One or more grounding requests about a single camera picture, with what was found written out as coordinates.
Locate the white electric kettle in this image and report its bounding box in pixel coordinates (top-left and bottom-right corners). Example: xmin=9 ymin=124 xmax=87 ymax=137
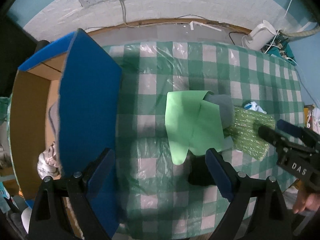
xmin=242 ymin=20 xmax=277 ymax=52

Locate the light green cloth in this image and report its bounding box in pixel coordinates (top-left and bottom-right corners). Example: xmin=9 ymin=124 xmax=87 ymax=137
xmin=165 ymin=90 xmax=225 ymax=165

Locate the sparkly green cloth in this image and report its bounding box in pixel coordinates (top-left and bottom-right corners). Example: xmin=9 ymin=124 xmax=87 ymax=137
xmin=224 ymin=106 xmax=277 ymax=161

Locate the white and blue cloth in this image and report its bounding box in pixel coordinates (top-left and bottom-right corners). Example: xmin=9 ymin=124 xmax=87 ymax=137
xmin=244 ymin=101 xmax=267 ymax=114

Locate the teal plastic basket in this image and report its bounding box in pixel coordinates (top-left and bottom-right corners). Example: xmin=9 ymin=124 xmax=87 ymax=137
xmin=265 ymin=36 xmax=296 ymax=60

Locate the grey cloth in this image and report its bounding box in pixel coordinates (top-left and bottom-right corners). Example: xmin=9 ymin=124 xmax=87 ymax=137
xmin=205 ymin=94 xmax=235 ymax=130

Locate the black cloth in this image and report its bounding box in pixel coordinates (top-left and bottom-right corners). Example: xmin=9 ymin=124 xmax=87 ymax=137
xmin=187 ymin=152 xmax=218 ymax=187

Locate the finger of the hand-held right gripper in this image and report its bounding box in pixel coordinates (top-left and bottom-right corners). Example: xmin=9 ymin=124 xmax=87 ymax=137
xmin=276 ymin=119 xmax=320 ymax=153
xmin=258 ymin=125 xmax=290 ymax=148

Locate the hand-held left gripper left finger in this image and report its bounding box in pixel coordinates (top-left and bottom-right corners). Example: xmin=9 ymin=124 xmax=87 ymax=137
xmin=27 ymin=148 xmax=116 ymax=240

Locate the blue cardboard box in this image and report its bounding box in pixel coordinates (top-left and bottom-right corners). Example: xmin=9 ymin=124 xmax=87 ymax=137
xmin=9 ymin=28 xmax=123 ymax=238

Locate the black cylinder object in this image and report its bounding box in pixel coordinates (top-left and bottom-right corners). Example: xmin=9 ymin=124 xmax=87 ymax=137
xmin=36 ymin=40 xmax=50 ymax=53

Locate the white hanging cable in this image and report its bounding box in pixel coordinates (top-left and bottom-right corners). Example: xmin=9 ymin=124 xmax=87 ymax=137
xmin=284 ymin=0 xmax=297 ymax=19

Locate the person's right hand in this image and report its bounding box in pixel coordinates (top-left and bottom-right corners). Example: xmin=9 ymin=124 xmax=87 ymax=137
xmin=292 ymin=191 xmax=320 ymax=214

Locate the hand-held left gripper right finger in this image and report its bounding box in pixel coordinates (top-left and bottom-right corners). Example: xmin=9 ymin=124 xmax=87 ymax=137
xmin=205 ymin=148 xmax=293 ymax=240

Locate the white plastic bag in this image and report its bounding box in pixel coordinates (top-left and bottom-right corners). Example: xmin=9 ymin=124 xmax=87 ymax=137
xmin=309 ymin=107 xmax=320 ymax=131

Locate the beige corrugated hose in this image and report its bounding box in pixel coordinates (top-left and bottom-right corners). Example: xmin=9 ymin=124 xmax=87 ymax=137
xmin=282 ymin=26 xmax=320 ymax=40

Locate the green checked side tablecloth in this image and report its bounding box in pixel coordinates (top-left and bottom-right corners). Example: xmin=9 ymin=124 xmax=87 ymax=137
xmin=0 ymin=96 xmax=12 ymax=123

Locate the white trim strip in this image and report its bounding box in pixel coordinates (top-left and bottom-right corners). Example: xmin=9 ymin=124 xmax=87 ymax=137
xmin=190 ymin=21 xmax=222 ymax=32

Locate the black floor cable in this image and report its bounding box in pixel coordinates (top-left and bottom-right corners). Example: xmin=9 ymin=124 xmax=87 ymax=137
xmin=228 ymin=31 xmax=251 ymax=47

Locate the patterned white brown cloth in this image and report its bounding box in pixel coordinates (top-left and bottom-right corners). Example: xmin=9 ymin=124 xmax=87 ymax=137
xmin=37 ymin=142 xmax=62 ymax=180

